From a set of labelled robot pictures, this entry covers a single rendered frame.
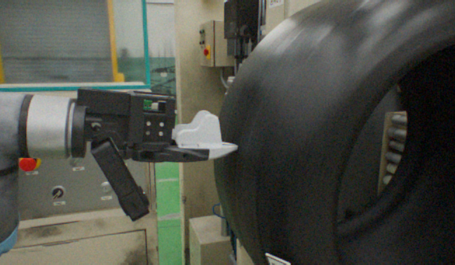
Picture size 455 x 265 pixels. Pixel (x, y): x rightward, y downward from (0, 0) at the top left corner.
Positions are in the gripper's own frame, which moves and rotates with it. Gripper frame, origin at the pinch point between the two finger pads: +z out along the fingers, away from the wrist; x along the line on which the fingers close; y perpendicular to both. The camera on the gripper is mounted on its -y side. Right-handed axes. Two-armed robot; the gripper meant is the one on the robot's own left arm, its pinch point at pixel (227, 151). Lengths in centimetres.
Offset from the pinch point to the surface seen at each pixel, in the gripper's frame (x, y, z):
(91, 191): 60, -29, -21
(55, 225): 55, -37, -29
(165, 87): 888, -50, 111
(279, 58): -1.5, 13.7, 5.2
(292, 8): 24.8, 25.9, 19.2
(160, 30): 896, 96, 85
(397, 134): 32, -1, 61
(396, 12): -10.4, 20.1, 14.9
